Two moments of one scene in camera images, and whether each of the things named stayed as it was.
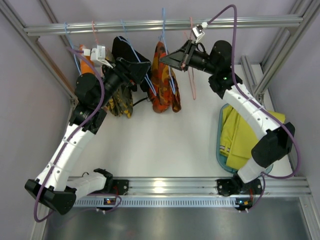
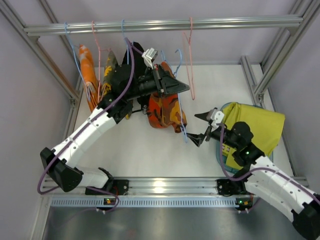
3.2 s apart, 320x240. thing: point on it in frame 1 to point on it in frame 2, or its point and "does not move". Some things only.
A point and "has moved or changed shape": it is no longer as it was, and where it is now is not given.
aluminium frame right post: x=286 y=46 does not move
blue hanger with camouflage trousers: x=171 y=82 to x=181 y=111
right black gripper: x=186 y=55 to x=207 y=132
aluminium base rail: x=272 y=187 does not move
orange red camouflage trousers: x=163 y=89 has moved or changed shape
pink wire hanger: x=190 y=39 does not move
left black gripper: x=124 y=70 to x=159 y=81
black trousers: x=121 y=48 to x=141 y=67
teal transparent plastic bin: x=221 y=160 does not move
